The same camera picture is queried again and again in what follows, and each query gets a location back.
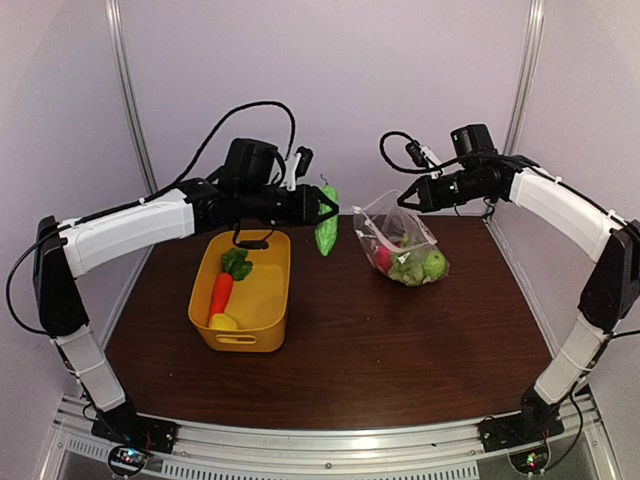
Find left controller board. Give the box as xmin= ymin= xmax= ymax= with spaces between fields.
xmin=106 ymin=445 xmax=151 ymax=477

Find aluminium front rail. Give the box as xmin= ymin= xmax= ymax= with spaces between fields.
xmin=49 ymin=394 xmax=609 ymax=480

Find orange toy carrot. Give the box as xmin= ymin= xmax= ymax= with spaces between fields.
xmin=209 ymin=272 xmax=234 ymax=316

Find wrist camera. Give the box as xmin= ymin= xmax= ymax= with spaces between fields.
xmin=282 ymin=146 xmax=314 ymax=191
xmin=405 ymin=140 xmax=442 ymax=179

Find aluminium frame post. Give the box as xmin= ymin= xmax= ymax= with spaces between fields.
xmin=105 ymin=0 xmax=159 ymax=195
xmin=503 ymin=0 xmax=545 ymax=154

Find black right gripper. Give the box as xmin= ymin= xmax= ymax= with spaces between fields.
xmin=399 ymin=166 xmax=493 ymax=212

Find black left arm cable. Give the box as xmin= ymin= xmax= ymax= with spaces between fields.
xmin=149 ymin=101 xmax=297 ymax=201

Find green toy cabbage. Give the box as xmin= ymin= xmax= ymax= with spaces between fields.
xmin=423 ymin=250 xmax=447 ymax=282

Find right aluminium frame post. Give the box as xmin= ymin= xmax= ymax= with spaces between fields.
xmin=503 ymin=0 xmax=545 ymax=154

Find right controller board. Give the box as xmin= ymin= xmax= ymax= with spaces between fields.
xmin=509 ymin=448 xmax=550 ymax=476

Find yellow toy lemon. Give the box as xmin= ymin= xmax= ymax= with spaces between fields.
xmin=208 ymin=313 xmax=240 ymax=331

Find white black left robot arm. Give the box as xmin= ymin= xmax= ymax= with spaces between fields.
xmin=33 ymin=138 xmax=339 ymax=444

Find yellow plastic basket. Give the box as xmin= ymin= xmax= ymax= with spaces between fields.
xmin=188 ymin=230 xmax=291 ymax=353

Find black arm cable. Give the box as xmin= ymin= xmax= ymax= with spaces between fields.
xmin=378 ymin=131 xmax=434 ymax=176
xmin=149 ymin=101 xmax=297 ymax=201

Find controller board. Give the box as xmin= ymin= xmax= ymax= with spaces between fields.
xmin=106 ymin=445 xmax=151 ymax=477
xmin=509 ymin=448 xmax=550 ymax=476

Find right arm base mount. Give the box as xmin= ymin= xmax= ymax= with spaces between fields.
xmin=477 ymin=412 xmax=565 ymax=453

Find red toy apple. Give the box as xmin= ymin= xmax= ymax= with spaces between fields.
xmin=374 ymin=245 xmax=393 ymax=274

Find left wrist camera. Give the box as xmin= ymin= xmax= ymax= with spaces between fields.
xmin=282 ymin=146 xmax=314 ymax=191

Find green toy broccoli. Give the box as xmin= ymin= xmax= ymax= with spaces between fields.
xmin=315 ymin=177 xmax=338 ymax=257

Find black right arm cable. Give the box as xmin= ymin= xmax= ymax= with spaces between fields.
xmin=378 ymin=131 xmax=434 ymax=176

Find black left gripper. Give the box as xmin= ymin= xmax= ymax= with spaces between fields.
xmin=239 ymin=182 xmax=338 ymax=226

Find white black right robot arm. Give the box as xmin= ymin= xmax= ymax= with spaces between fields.
xmin=398 ymin=124 xmax=639 ymax=442

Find clear zip top bag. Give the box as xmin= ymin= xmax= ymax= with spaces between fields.
xmin=352 ymin=189 xmax=449 ymax=285

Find light green toy lettuce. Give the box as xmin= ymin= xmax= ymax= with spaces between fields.
xmin=387 ymin=246 xmax=428 ymax=287

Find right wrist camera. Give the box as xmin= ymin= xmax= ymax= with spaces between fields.
xmin=405 ymin=140 xmax=442 ymax=179

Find left aluminium frame post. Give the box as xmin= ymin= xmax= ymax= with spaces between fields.
xmin=105 ymin=0 xmax=159 ymax=195

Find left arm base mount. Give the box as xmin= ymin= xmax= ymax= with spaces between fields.
xmin=91 ymin=408 xmax=178 ymax=454

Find dark green carrot leaves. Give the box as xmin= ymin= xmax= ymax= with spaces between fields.
xmin=221 ymin=247 xmax=253 ymax=282

